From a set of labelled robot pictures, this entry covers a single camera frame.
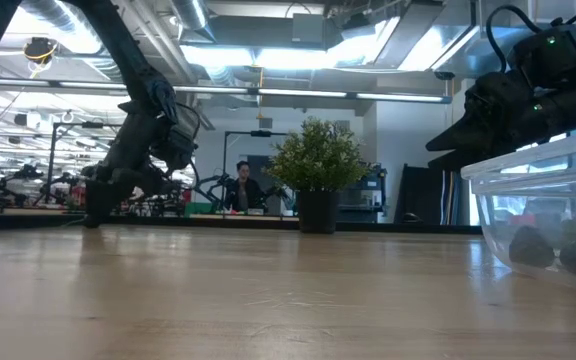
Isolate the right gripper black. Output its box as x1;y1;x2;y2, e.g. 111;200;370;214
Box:
424;64;576;173

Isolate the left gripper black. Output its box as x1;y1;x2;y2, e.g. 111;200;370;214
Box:
84;102;170;230

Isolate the dark blackberry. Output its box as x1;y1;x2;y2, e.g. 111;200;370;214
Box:
508;225;556;269

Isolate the clear plastic tupperware container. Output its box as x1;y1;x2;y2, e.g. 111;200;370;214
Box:
460;124;576;294

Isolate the black upright panel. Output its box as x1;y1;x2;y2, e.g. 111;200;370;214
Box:
397;163;452;226

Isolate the blue equipment cart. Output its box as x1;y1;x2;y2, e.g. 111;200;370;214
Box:
340;167;388;224

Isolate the person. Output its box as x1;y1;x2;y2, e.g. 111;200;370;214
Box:
223;159;264;214

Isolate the potted plant black pot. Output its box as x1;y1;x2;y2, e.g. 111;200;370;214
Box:
267;117;372;235

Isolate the long linear ceiling light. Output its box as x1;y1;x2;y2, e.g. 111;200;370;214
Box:
0;77;452;104

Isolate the grey ceiling box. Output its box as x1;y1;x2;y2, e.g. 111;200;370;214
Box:
291;12;327;44

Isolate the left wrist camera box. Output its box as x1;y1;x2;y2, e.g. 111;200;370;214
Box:
162;102;202;172

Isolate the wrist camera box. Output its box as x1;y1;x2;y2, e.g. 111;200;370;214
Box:
162;102;202;172
510;24;576;91

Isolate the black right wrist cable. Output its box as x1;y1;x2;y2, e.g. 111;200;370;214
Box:
484;3;540;74

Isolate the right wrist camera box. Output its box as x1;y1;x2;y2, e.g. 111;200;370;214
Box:
510;24;576;91

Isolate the black aluminium table frame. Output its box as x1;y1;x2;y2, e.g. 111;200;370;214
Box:
0;207;484;235

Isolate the ceiling cable reel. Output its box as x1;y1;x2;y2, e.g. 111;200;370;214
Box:
22;35;59;66

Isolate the smooth silver ceiling duct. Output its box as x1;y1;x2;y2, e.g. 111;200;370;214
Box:
170;0;217;44

